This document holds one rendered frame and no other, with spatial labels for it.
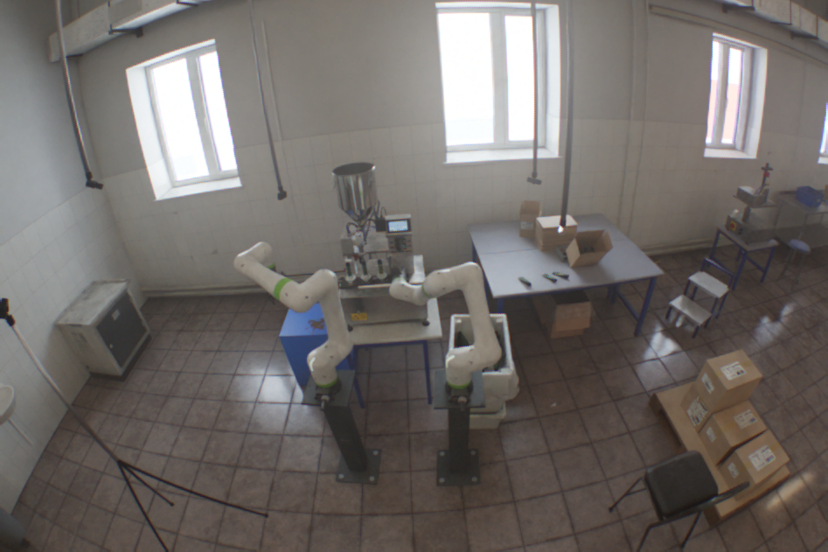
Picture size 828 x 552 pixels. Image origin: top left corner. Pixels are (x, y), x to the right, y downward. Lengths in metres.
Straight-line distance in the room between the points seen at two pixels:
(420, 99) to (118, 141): 3.57
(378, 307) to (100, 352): 3.02
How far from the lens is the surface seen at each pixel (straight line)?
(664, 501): 2.22
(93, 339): 4.28
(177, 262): 5.14
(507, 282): 3.04
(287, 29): 3.84
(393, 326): 2.65
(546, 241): 3.46
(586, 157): 4.29
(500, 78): 4.20
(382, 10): 3.71
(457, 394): 1.90
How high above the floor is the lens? 2.47
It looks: 28 degrees down
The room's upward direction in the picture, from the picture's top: 5 degrees counter-clockwise
